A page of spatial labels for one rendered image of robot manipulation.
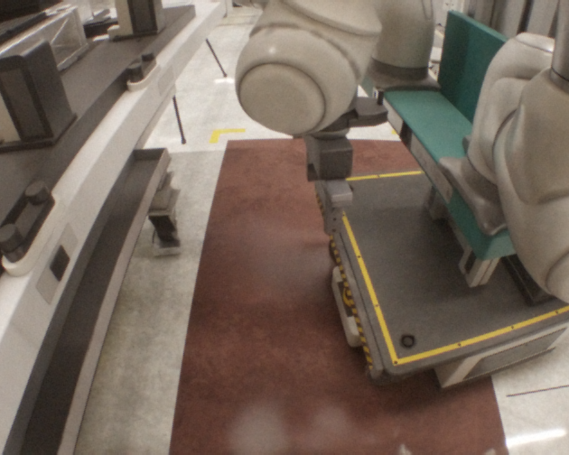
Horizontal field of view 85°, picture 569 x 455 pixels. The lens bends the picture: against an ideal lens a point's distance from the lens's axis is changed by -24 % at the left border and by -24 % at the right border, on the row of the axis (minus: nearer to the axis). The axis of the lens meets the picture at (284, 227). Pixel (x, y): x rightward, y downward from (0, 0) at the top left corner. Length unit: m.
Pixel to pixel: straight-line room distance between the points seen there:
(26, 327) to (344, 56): 0.40
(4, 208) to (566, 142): 0.57
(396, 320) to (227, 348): 0.57
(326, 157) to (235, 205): 1.17
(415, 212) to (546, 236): 0.87
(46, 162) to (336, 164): 0.39
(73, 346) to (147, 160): 0.72
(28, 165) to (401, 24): 0.78
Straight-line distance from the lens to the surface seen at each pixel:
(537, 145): 0.36
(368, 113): 0.56
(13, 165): 0.57
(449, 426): 1.22
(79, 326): 0.98
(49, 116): 0.55
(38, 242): 0.45
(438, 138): 0.78
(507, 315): 1.05
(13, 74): 0.55
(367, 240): 1.08
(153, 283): 1.47
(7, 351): 0.42
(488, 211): 0.61
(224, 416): 1.17
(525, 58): 0.53
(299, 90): 0.29
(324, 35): 0.32
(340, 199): 0.54
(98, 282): 1.04
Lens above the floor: 1.11
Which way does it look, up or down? 45 degrees down
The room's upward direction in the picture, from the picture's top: 2 degrees counter-clockwise
